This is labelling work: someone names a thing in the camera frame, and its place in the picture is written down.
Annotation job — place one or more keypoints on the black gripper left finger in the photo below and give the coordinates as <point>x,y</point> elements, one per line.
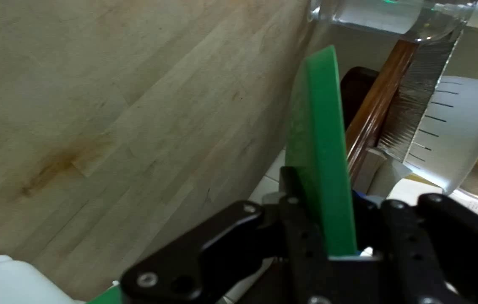
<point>216,247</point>

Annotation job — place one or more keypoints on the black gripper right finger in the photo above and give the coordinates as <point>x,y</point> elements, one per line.
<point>447,247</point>

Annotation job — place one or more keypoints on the white plastic bin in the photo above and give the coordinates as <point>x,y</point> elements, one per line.
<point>20,281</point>

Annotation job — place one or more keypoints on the clear graduated measuring jug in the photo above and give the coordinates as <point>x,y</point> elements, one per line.
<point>459,136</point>

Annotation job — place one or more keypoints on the clear water bottle white cap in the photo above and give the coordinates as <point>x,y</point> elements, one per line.
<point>374,14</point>

